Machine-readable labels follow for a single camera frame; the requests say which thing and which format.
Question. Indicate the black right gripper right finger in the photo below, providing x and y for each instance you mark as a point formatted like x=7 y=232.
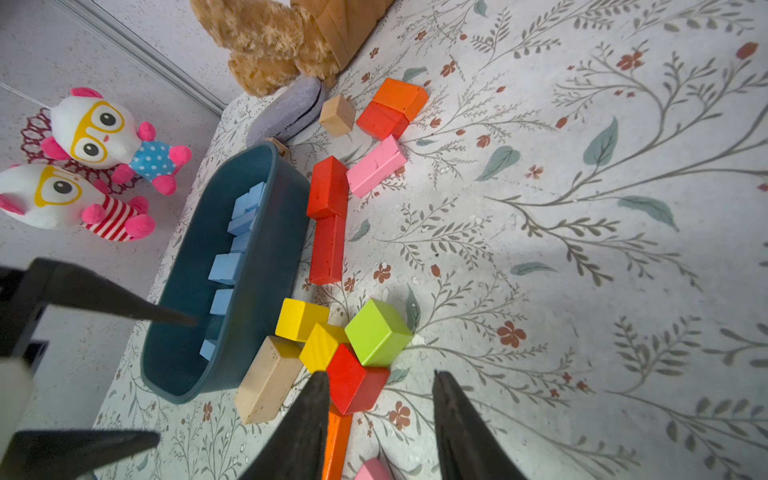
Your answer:
x=466 y=447

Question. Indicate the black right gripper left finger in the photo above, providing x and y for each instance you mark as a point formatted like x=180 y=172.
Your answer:
x=296 y=449

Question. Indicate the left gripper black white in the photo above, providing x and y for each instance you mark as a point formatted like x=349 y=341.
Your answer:
x=61 y=454

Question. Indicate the light blue rectangular block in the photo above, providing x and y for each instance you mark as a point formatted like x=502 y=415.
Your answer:
x=221 y=302
x=208 y=348
x=240 y=242

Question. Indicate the long orange block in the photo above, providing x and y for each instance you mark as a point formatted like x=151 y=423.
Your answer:
x=338 y=432

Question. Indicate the long natural wooden block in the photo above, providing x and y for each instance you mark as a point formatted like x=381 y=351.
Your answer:
x=268 y=380

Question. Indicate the pink block lower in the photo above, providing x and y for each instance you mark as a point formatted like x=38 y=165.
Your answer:
x=373 y=469

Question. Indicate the red cube block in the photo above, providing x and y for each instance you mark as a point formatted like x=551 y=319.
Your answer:
x=354 y=387

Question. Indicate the yellow cube block lower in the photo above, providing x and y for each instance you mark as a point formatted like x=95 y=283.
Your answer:
x=321 y=346

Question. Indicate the yellow cube block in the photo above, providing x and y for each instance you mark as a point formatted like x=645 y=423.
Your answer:
x=321 y=346
x=298 y=318

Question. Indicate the green cube block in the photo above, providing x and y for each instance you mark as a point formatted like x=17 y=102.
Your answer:
x=378 y=334

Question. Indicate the white plush striped legs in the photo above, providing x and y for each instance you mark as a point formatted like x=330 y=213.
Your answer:
x=49 y=197

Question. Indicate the red rectangular block lower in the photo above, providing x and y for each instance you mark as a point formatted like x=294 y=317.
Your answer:
x=328 y=251

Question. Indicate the dark teal plastic bin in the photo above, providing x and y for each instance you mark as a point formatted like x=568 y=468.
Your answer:
x=171 y=365

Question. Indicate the white owl plush yellow glasses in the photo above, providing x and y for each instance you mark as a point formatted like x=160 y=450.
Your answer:
x=102 y=135

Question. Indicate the red rectangular block upper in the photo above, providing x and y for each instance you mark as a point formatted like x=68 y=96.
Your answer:
x=329 y=190

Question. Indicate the wooden cube with letter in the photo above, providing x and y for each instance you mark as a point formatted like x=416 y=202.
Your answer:
x=282 y=150

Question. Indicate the pink rectangular block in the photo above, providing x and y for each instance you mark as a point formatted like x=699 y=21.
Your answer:
x=375 y=167

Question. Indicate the grey fabric glasses case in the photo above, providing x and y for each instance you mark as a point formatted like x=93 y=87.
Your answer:
x=291 y=112

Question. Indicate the plain wooden cube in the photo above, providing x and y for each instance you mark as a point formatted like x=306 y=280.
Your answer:
x=337 y=116

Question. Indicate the red rectangular block by orange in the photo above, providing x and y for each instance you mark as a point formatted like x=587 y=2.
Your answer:
x=380 y=121

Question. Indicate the brown teddy bear plush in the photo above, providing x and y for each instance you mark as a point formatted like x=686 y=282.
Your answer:
x=272 y=43

